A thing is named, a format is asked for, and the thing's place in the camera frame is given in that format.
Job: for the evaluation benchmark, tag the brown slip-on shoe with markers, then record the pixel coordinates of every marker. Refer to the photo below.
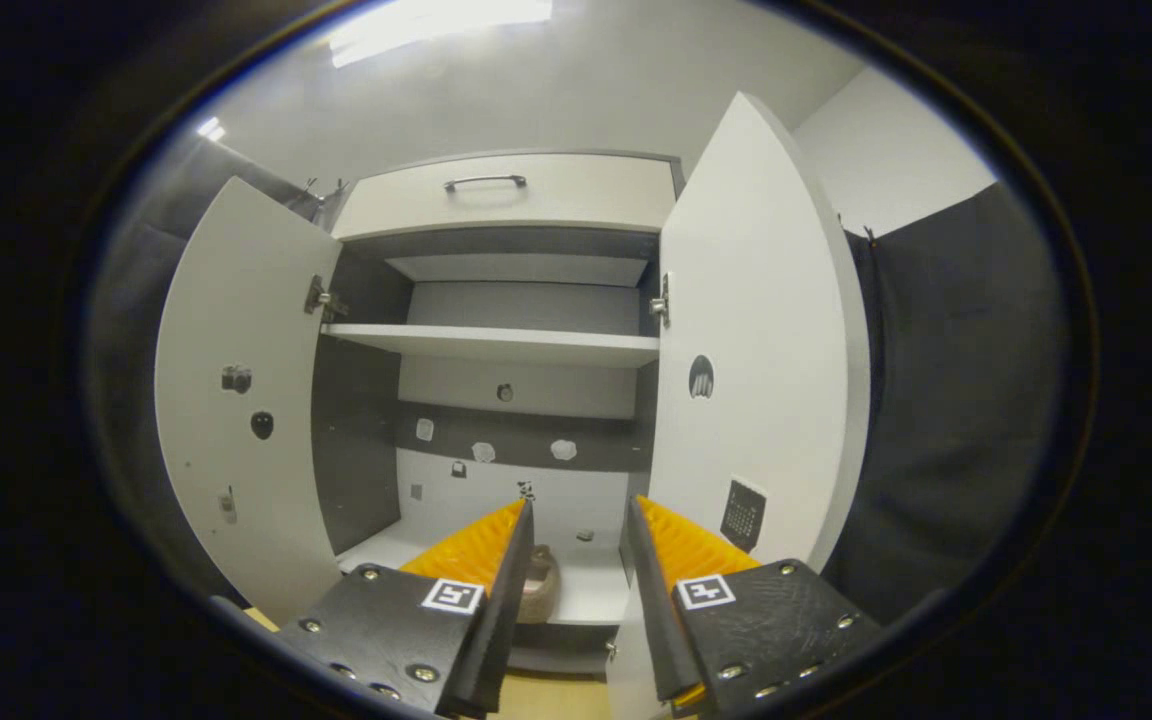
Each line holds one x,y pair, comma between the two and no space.
541,590

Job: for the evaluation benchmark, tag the white cabinet shelf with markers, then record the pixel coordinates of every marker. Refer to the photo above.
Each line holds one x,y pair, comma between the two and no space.
496,345

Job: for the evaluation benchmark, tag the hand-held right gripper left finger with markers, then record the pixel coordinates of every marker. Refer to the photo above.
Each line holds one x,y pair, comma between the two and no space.
501,620

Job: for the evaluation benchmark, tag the white grey shoe cabinet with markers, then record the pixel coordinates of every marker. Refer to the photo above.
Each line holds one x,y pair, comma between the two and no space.
516,385

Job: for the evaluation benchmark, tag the ceiling light panel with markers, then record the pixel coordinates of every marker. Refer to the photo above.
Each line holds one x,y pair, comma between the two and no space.
436,25

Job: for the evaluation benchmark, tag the small ceiling light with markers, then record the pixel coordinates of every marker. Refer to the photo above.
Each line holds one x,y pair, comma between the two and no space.
211,129

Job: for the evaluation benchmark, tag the white cabinet door calendar sticker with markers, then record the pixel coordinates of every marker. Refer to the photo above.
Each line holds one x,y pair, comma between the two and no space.
766,320

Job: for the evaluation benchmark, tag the white cabinet door camera sticker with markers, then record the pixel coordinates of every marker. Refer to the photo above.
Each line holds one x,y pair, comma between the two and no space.
246,300

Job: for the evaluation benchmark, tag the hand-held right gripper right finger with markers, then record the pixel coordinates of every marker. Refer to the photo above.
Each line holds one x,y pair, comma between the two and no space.
651,620

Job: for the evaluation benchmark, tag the white cabinet drawer front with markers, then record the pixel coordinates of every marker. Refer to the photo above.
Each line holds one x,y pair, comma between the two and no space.
576,195

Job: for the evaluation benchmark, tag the metal door hinge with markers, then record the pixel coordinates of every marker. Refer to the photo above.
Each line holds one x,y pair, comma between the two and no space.
660,302
321,298

